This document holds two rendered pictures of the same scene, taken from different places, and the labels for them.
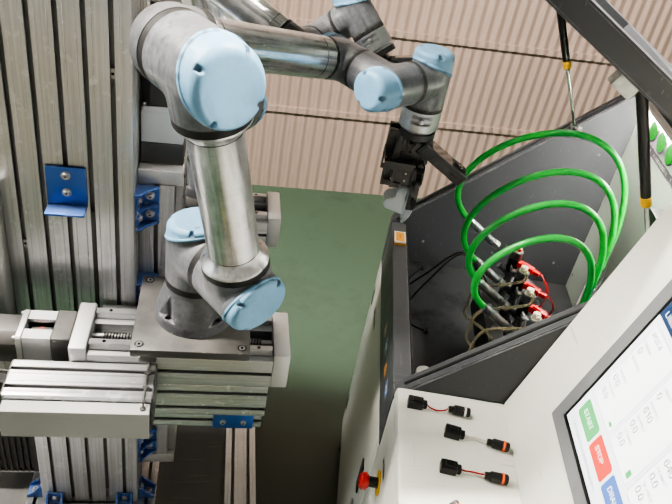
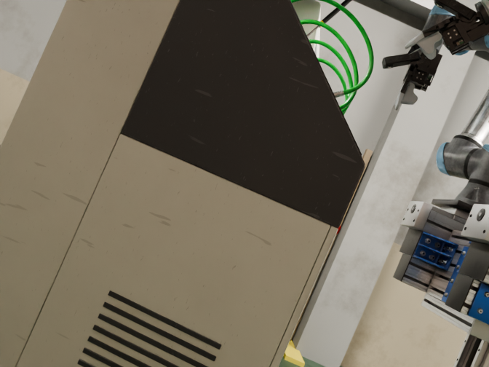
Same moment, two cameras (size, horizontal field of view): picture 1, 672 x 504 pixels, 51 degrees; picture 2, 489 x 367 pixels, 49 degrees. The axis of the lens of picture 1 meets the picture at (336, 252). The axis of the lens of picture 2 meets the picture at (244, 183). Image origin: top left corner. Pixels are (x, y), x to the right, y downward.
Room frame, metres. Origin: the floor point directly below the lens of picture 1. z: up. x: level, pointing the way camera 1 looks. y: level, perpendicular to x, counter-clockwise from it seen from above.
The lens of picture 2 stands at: (2.99, -0.13, 0.77)
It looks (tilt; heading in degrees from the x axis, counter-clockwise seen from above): 1 degrees up; 191
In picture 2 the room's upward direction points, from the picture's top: 24 degrees clockwise
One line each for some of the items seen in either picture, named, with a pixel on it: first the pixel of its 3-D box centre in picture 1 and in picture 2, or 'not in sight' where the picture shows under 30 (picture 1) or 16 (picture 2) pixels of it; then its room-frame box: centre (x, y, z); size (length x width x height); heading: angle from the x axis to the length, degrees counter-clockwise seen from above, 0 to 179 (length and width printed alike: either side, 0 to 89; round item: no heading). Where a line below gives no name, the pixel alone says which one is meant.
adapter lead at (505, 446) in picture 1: (476, 438); not in sight; (0.91, -0.32, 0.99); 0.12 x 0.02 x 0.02; 83
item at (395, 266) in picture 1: (394, 315); not in sight; (1.37, -0.17, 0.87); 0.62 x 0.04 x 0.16; 3
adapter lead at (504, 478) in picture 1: (474, 472); not in sight; (0.83, -0.32, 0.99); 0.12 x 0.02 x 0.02; 88
